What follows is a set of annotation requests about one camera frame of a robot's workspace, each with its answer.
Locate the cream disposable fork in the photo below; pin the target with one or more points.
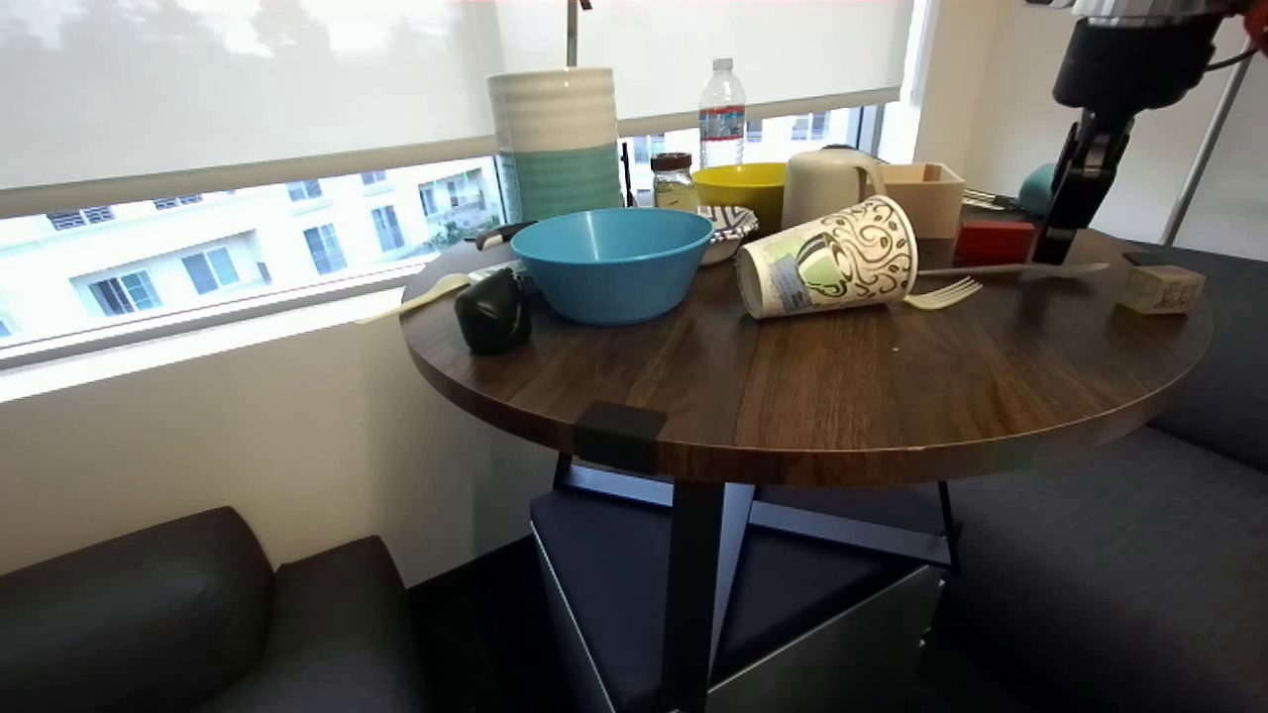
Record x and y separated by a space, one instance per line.
1015 272

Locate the small pale wooden cube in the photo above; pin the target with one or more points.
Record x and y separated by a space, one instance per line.
1164 285

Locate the light teal scoop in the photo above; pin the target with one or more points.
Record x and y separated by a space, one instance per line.
1041 191

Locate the white roller blind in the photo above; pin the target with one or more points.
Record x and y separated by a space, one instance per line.
262 82

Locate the black metal table legs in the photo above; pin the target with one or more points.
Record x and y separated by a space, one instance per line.
696 578

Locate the yellow bowl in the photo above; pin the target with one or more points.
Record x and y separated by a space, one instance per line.
742 186

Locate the glass window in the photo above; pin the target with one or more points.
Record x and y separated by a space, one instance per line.
198 259

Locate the red orange block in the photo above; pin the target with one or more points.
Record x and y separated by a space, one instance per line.
993 242

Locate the clear plastic water bottle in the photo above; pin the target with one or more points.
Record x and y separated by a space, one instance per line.
724 120

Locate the white mug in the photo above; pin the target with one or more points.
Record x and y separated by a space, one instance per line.
824 184

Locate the small dark lid jar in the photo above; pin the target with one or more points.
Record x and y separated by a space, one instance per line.
670 184

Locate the cream wooden box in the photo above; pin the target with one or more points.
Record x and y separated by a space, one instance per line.
929 199

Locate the white teal striped container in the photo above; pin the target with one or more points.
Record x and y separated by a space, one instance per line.
558 139

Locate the blue plastic bowl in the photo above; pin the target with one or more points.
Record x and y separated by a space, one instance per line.
610 272

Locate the patterned white paper cup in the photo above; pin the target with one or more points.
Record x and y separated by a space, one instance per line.
824 263

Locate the black leather sofa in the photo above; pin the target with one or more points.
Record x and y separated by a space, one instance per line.
160 621

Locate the dark grey fabric sofa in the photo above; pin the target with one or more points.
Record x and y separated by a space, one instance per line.
1123 529

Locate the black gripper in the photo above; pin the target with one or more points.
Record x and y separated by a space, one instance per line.
1135 65

